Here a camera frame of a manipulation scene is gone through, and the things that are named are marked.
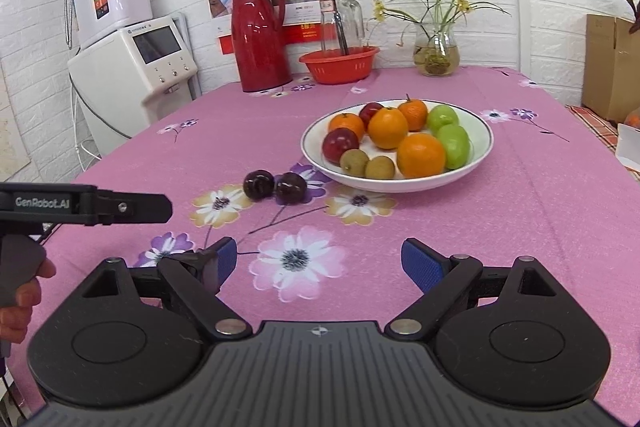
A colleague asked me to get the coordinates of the large orange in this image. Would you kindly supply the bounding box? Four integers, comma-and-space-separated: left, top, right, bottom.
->
367, 107, 409, 150
396, 133, 446, 179

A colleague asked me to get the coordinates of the green mango fruit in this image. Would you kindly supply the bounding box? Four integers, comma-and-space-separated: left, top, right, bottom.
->
436, 124, 470, 170

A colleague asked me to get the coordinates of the brown kiwi fruit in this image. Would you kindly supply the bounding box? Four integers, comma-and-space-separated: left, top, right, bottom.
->
364, 156, 396, 180
340, 148, 370, 178

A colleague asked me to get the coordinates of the dark red apple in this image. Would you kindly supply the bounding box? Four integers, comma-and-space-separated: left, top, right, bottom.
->
321, 128, 359, 165

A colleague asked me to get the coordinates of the person's left hand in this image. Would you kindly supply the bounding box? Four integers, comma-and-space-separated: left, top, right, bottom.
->
0, 259, 56, 343

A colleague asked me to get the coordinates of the white touchscreen appliance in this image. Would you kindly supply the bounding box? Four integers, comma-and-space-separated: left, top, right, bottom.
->
67, 16, 200, 157

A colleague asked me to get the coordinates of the pink floral tablecloth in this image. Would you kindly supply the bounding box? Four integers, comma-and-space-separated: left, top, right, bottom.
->
32, 67, 639, 424

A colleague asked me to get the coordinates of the small green apple on plate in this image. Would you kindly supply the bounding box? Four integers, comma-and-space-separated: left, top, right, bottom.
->
426, 104, 459, 135

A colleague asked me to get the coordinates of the small mandarin with stem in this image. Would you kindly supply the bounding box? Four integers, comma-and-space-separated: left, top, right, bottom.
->
398, 95, 428, 132

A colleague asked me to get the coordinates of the small red apple on plate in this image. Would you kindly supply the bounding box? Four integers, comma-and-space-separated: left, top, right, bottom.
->
358, 102, 384, 133

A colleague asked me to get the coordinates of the small mandarin on plate left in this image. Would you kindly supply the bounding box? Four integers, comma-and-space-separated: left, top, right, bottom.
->
328, 113, 367, 141

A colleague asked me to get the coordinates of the cardboard box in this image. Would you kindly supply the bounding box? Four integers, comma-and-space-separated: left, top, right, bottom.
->
582, 14, 639, 124

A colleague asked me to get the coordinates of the white oval plate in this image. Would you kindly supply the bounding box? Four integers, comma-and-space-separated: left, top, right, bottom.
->
300, 98, 495, 194

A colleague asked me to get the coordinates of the glass vase with plant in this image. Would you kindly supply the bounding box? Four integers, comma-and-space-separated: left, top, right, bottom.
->
371, 0, 509, 77

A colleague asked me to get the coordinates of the red thermos jug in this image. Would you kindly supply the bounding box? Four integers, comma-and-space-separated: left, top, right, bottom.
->
231, 0, 292, 93

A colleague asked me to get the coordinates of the red plastic basket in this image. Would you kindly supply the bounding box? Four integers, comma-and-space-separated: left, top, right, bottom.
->
298, 46, 380, 86

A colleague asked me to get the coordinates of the dark purple leaf plant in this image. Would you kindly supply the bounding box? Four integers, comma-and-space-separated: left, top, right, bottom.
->
610, 0, 640, 36

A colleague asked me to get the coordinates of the clear glass pitcher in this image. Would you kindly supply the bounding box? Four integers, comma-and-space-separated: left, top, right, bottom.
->
319, 0, 364, 55

